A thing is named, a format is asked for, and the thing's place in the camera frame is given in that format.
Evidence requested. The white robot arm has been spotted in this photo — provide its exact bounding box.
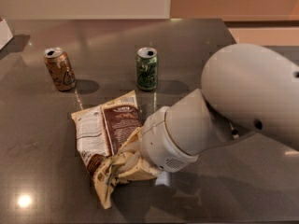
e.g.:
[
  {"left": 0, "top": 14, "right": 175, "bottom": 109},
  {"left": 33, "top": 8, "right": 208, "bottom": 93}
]
[{"left": 122, "top": 44, "right": 299, "bottom": 173}]

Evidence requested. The white box at left edge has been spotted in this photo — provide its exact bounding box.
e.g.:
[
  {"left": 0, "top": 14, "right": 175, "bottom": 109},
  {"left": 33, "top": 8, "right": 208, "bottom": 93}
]
[{"left": 0, "top": 19, "right": 13, "bottom": 49}]

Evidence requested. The orange soda can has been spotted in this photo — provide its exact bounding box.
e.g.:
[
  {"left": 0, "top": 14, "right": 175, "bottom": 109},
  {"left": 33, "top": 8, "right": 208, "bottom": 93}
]
[{"left": 44, "top": 47, "right": 76, "bottom": 91}]

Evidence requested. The green soda can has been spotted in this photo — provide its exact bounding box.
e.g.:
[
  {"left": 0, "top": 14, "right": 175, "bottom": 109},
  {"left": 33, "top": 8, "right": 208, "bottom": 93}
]
[{"left": 135, "top": 47, "right": 159, "bottom": 91}]

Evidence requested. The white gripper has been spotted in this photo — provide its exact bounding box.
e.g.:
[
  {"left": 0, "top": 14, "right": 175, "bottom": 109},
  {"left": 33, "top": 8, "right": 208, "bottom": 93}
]
[{"left": 119, "top": 106, "right": 198, "bottom": 173}]

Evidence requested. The brown and cream chip bag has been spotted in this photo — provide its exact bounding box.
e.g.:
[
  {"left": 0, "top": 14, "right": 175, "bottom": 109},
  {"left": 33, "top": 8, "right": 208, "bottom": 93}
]
[{"left": 70, "top": 90, "right": 158, "bottom": 210}]

